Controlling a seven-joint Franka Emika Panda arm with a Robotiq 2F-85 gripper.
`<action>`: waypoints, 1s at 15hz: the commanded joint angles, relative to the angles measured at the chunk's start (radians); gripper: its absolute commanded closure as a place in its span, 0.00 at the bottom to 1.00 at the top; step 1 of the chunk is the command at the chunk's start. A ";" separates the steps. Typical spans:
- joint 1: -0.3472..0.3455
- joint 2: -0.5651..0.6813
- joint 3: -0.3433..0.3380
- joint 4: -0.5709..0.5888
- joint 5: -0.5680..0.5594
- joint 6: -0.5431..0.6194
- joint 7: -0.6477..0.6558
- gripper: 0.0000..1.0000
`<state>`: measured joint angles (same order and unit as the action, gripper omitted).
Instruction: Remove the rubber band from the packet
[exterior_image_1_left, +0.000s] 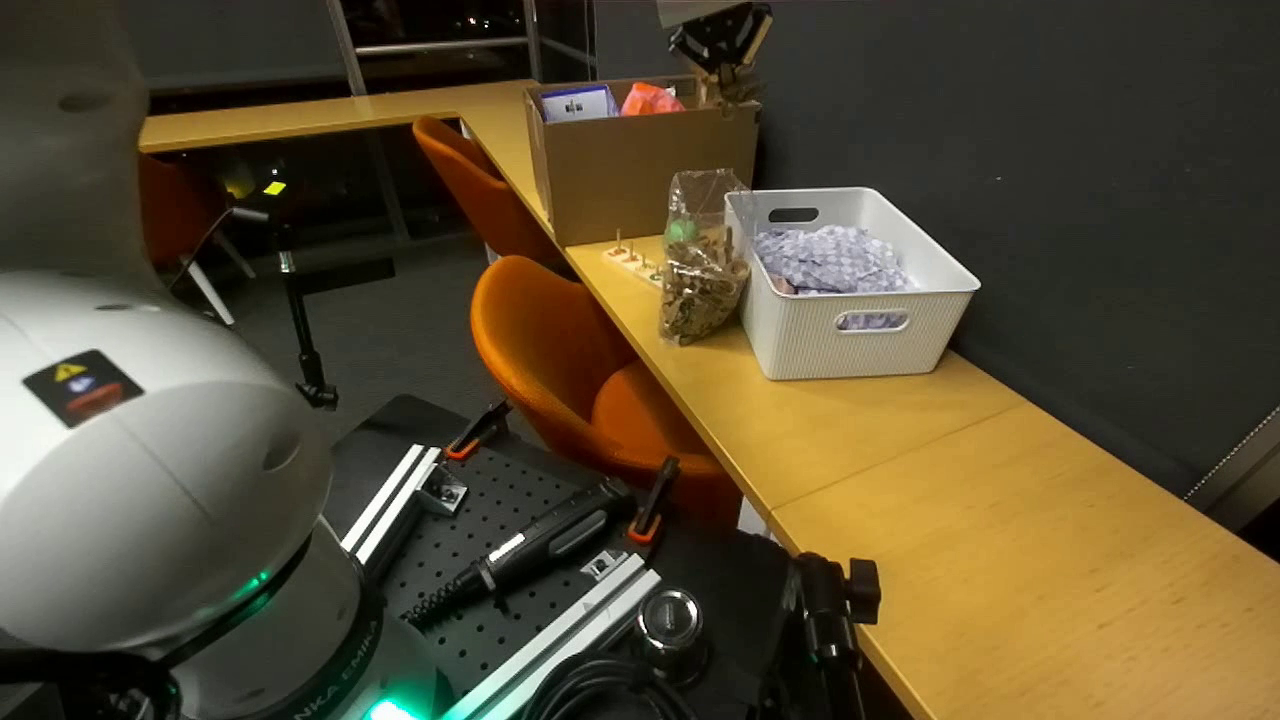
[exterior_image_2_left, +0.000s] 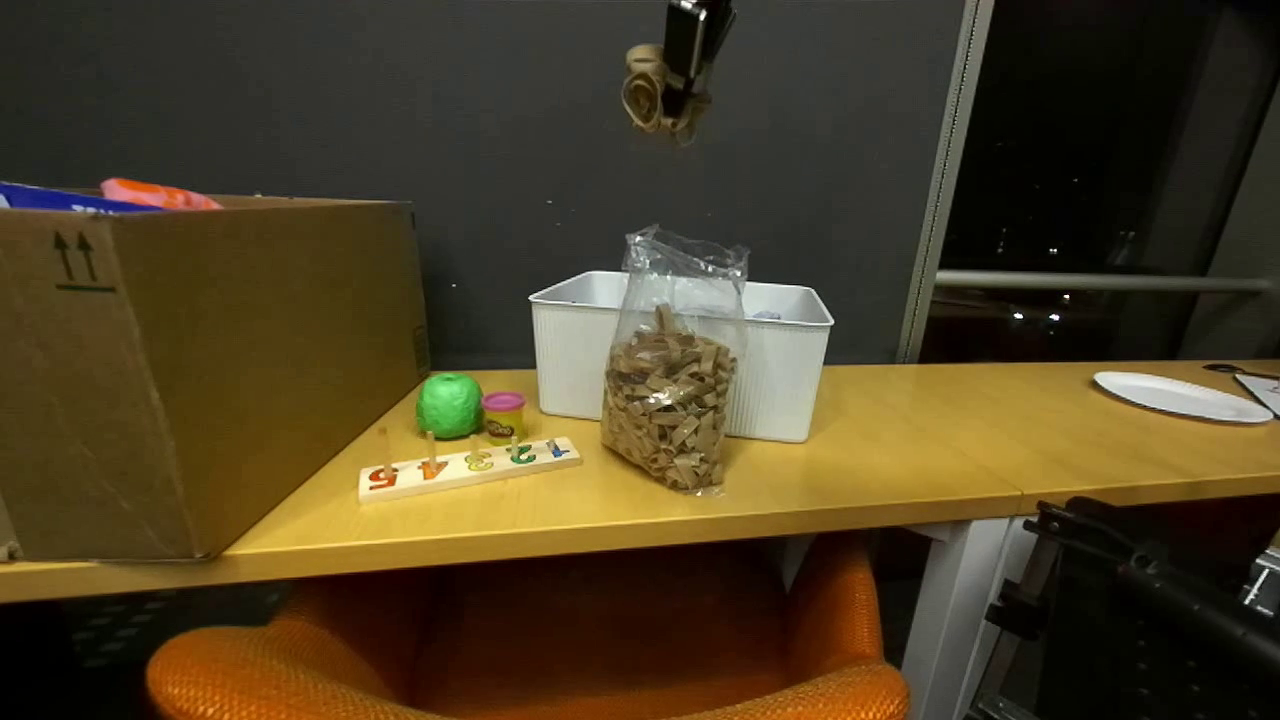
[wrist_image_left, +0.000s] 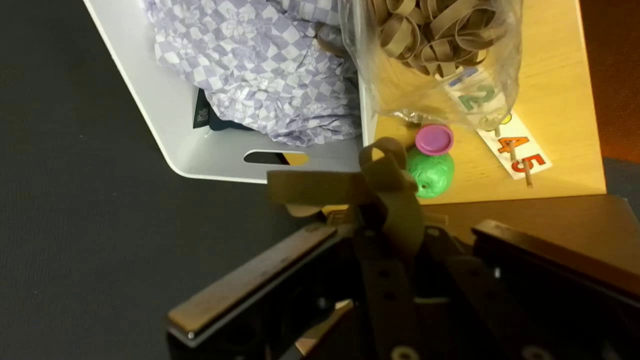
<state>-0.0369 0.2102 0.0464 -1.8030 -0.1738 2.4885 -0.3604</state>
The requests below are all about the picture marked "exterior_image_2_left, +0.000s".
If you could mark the grey window rail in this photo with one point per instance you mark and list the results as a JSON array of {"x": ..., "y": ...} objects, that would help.
[{"x": 1107, "y": 280}]

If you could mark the white plastic bin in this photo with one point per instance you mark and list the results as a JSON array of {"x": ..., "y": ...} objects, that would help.
[{"x": 787, "y": 361}]

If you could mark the black chair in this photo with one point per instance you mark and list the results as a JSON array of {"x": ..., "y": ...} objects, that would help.
[{"x": 1146, "y": 612}]

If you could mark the large cardboard box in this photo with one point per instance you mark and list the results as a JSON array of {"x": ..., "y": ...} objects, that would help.
[{"x": 201, "y": 373}]

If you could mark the white table leg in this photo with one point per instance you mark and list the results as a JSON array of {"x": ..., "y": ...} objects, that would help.
[{"x": 953, "y": 612}]

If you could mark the small pot with pink lid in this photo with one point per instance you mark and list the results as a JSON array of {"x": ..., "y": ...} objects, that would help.
[{"x": 502, "y": 414}]

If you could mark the orange chair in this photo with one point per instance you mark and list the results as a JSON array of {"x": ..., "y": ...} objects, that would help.
[{"x": 561, "y": 641}]

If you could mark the wooden number puzzle board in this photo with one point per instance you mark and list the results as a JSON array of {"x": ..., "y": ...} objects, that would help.
[{"x": 466, "y": 467}]

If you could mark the green ball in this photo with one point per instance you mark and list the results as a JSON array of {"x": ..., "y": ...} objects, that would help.
[{"x": 450, "y": 407}]

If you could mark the tan rubber band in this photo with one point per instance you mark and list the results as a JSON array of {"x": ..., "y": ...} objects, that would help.
[{"x": 645, "y": 92}]

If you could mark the grey window frame post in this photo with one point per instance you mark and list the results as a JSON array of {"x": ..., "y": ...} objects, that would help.
[{"x": 946, "y": 174}]

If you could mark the blue packet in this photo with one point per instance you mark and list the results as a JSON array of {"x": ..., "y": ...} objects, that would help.
[{"x": 54, "y": 200}]

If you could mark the orange packet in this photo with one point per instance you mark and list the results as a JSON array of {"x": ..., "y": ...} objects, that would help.
[{"x": 152, "y": 197}]

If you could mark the white plate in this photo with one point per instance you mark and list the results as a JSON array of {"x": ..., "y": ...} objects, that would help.
[{"x": 1181, "y": 399}]

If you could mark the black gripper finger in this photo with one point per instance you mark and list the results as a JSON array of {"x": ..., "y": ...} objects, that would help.
[
  {"x": 683, "y": 40},
  {"x": 718, "y": 20}
]

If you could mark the clear packet of wooden pieces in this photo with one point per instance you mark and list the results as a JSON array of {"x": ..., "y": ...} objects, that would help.
[{"x": 664, "y": 394}]

